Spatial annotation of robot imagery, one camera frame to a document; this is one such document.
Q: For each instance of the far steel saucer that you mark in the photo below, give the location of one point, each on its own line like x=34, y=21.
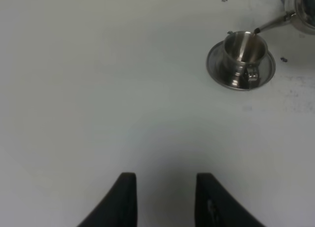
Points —
x=214, y=67

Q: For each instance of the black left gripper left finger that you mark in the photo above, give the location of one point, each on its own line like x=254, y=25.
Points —
x=119, y=207

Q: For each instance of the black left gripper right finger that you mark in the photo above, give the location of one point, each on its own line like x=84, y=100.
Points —
x=216, y=207

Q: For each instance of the far steel teacup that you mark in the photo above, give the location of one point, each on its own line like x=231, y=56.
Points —
x=242, y=54

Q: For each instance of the stainless steel teapot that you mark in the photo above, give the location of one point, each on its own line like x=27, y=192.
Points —
x=299, y=13

